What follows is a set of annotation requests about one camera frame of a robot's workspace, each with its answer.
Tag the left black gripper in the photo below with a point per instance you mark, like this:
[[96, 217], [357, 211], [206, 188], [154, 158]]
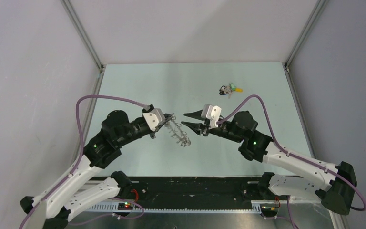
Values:
[[152, 133]]

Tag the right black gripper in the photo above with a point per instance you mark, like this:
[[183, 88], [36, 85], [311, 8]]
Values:
[[198, 128]]

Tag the large silver keyring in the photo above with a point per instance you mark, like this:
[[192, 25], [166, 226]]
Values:
[[175, 129]]

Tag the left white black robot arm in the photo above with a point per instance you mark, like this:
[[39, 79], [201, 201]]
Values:
[[63, 202]]

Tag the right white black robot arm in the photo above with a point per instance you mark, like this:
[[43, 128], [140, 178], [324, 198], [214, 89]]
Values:
[[330, 183]]

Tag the bunch of coloured keys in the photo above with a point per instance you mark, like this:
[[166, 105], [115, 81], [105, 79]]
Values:
[[229, 89]]

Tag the left small circuit board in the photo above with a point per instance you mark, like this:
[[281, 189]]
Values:
[[125, 206]]

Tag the small circuit board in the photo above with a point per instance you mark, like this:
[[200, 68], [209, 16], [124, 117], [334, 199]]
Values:
[[125, 206], [268, 208]]

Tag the right small circuit board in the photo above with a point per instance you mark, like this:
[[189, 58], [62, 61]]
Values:
[[268, 208]]

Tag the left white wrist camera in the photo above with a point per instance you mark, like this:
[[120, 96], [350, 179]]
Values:
[[154, 119]]

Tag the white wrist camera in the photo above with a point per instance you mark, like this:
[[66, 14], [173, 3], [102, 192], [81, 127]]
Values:
[[154, 119], [211, 113]]

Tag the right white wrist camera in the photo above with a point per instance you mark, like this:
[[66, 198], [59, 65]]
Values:
[[211, 113]]

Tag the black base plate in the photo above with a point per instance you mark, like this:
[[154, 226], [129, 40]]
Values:
[[195, 193]]

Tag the left aluminium frame post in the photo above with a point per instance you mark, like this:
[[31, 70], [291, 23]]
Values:
[[75, 20]]

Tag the aluminium frame post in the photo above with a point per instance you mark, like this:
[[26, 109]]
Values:
[[75, 20], [305, 32]]

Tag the right aluminium frame post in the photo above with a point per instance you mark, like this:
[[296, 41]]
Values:
[[305, 32]]

